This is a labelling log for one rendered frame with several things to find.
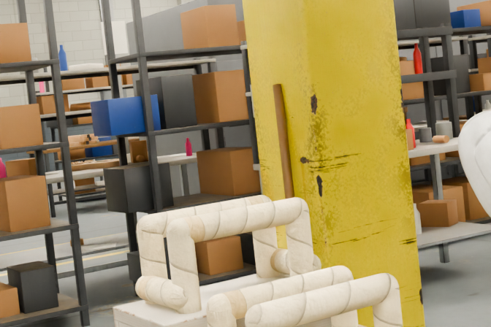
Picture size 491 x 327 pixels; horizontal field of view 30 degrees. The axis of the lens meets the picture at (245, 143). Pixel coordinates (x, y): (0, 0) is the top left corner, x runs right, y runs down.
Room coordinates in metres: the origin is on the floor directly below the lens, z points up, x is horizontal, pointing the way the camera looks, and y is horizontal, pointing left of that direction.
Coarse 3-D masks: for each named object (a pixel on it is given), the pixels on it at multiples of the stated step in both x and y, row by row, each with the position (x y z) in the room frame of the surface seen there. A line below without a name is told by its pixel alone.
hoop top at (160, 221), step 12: (216, 204) 1.19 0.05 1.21; (228, 204) 1.19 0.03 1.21; (240, 204) 1.20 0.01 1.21; (252, 204) 1.20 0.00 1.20; (144, 216) 1.14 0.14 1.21; (156, 216) 1.14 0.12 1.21; (168, 216) 1.14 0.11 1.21; (180, 216) 1.15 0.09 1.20; (144, 228) 1.13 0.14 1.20; (156, 228) 1.13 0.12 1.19
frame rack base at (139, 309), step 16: (208, 288) 1.18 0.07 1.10; (224, 288) 1.17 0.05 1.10; (128, 304) 1.14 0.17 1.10; (144, 304) 1.13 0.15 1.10; (128, 320) 1.10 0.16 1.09; (144, 320) 1.06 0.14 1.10; (160, 320) 1.04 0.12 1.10; (176, 320) 1.03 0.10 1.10; (192, 320) 1.03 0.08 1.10; (240, 320) 1.06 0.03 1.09; (320, 320) 1.12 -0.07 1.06
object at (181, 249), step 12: (168, 240) 1.06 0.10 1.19; (180, 240) 1.06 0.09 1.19; (192, 240) 1.06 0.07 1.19; (168, 252) 1.07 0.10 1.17; (180, 252) 1.06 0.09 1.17; (192, 252) 1.06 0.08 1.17; (180, 264) 1.06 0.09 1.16; (192, 264) 1.06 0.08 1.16; (180, 276) 1.06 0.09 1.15; (192, 276) 1.06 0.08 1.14; (192, 288) 1.06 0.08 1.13; (192, 300) 1.06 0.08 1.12; (180, 312) 1.06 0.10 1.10; (192, 312) 1.06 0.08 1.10
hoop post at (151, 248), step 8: (144, 232) 1.13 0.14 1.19; (152, 232) 1.13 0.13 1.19; (144, 240) 1.13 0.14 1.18; (152, 240) 1.13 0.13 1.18; (160, 240) 1.13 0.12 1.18; (144, 248) 1.13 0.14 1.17; (152, 248) 1.13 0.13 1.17; (160, 248) 1.13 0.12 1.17; (144, 256) 1.13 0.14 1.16; (152, 256) 1.13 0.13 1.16; (160, 256) 1.13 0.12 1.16; (144, 264) 1.13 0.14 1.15; (152, 264) 1.13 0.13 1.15; (160, 264) 1.13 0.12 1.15; (144, 272) 1.13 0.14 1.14; (152, 272) 1.12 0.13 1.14; (160, 272) 1.13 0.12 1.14
